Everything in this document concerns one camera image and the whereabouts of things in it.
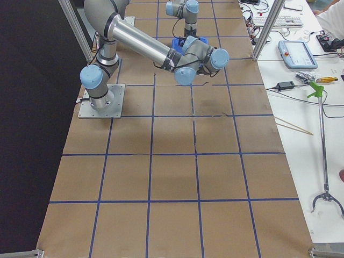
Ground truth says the white keyboard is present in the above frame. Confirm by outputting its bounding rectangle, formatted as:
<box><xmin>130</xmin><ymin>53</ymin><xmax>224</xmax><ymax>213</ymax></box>
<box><xmin>252</xmin><ymin>16</ymin><xmax>304</xmax><ymax>27</ymax></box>

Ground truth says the blue plastic tray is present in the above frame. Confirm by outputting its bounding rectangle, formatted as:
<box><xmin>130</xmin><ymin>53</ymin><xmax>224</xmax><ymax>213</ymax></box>
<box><xmin>171</xmin><ymin>37</ymin><xmax>209</xmax><ymax>54</ymax></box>

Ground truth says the black power adapter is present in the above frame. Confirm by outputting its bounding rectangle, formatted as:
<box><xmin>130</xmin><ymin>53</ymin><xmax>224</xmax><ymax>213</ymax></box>
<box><xmin>276</xmin><ymin>81</ymin><xmax>295</xmax><ymax>91</ymax></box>

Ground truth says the wooden chopstick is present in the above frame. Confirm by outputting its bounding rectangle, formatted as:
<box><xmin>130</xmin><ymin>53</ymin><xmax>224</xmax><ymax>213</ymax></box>
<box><xmin>274</xmin><ymin>117</ymin><xmax>313</xmax><ymax>135</ymax></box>

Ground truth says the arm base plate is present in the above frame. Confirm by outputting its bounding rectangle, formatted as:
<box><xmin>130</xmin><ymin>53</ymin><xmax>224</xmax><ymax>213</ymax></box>
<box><xmin>78</xmin><ymin>84</ymin><xmax>125</xmax><ymax>119</ymax></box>
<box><xmin>124</xmin><ymin>16</ymin><xmax>135</xmax><ymax>26</ymax></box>

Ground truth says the green handled reach grabber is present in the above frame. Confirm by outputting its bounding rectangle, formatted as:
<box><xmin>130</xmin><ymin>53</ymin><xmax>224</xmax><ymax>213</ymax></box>
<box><xmin>307</xmin><ymin>81</ymin><xmax>343</xmax><ymax>218</ymax></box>

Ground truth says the teach pendant tablet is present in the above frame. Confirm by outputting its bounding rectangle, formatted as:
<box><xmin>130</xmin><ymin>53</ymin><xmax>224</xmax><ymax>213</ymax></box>
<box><xmin>278</xmin><ymin>40</ymin><xmax>318</xmax><ymax>69</ymax></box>

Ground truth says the aluminium frame post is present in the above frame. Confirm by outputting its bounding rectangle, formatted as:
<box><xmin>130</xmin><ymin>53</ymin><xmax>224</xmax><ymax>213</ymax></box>
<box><xmin>252</xmin><ymin>0</ymin><xmax>285</xmax><ymax>61</ymax></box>

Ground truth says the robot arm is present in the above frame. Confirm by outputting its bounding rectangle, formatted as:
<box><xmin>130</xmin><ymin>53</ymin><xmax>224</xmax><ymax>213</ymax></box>
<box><xmin>80</xmin><ymin>1</ymin><xmax>230</xmax><ymax>111</ymax></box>
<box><xmin>166</xmin><ymin>0</ymin><xmax>199</xmax><ymax>37</ymax></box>

